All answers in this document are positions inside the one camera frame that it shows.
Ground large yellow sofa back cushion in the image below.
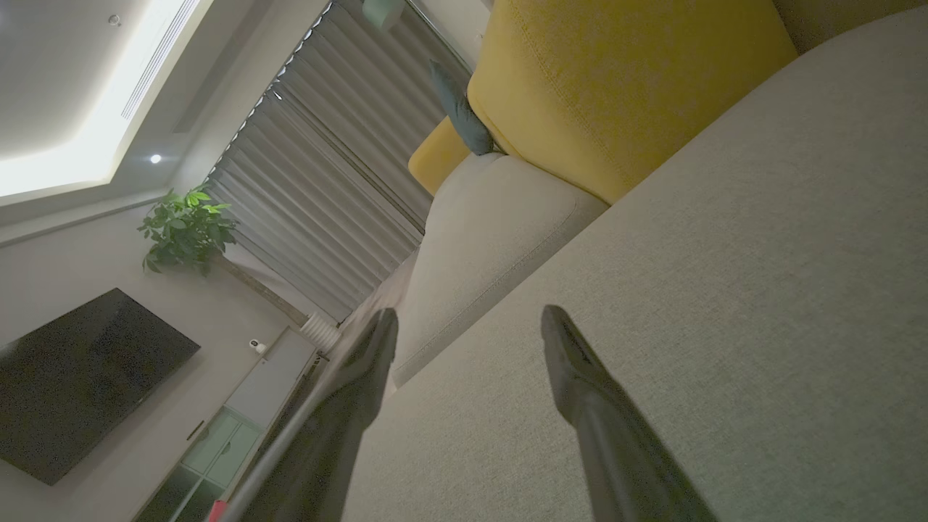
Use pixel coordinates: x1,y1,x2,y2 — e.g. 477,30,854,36
468,0,798,205

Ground white ceiling air vent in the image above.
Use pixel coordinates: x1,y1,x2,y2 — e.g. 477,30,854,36
120,0,202,121

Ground grey pleated curtain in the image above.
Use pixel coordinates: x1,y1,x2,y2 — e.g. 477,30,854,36
207,0,473,323

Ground white ribbed plant pot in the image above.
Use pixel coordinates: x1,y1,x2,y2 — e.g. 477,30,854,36
299,313,341,353

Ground blue-grey throw pillow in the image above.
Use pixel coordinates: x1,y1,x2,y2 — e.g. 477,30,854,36
428,59,499,157

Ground grey sofa armrest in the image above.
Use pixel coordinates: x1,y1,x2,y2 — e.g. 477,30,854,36
772,0,928,56

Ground small yellow sofa back cushion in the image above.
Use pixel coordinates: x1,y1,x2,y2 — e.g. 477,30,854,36
408,116,473,195

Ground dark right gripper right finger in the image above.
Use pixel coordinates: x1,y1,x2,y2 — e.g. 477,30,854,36
540,304,718,522

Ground grey mint television cabinet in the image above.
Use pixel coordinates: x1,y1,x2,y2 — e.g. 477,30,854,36
134,326,321,522

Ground green potted tree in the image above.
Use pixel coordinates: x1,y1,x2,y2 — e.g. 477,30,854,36
138,187,311,326

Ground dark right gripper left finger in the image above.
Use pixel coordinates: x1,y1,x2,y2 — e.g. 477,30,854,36
232,308,399,522

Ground black flat television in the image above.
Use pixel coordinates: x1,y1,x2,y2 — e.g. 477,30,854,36
0,288,202,486

